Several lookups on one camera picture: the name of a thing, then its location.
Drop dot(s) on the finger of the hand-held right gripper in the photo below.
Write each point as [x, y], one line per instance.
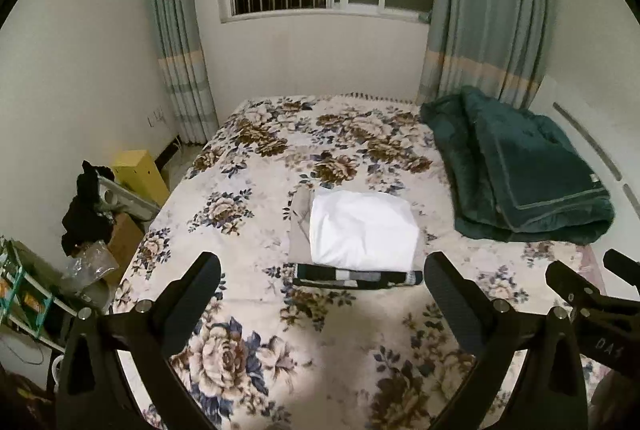
[624, 261]
[565, 282]

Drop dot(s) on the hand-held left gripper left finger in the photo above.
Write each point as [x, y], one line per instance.
[192, 300]

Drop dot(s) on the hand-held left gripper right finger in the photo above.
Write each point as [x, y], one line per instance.
[450, 300]

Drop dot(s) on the white t-shirt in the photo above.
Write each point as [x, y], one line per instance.
[365, 230]

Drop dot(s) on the cardboard box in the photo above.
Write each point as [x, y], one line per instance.
[125, 240]

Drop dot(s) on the black striped folded garment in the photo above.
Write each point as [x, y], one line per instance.
[350, 278]

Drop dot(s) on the floral bedspread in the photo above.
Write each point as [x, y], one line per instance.
[250, 210]

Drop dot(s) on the clear plastic bag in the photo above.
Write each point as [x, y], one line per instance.
[90, 267]

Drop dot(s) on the grey metal rack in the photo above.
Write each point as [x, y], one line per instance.
[130, 205]

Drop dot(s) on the white headboard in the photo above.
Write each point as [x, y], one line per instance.
[607, 144]

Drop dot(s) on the dark green blanket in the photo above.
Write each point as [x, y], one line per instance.
[520, 169]

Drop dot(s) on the beige folded garment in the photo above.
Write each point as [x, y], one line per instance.
[300, 235]

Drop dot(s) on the yellow box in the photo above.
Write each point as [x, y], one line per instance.
[140, 175]

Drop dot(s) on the black cloth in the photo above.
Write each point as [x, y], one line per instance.
[82, 210]

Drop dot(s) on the green shelf rack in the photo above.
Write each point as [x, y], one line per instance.
[25, 290]

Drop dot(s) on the grey-green striped curtain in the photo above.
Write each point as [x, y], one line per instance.
[485, 9]
[180, 34]

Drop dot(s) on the wall sockets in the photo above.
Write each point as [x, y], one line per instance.
[156, 117]

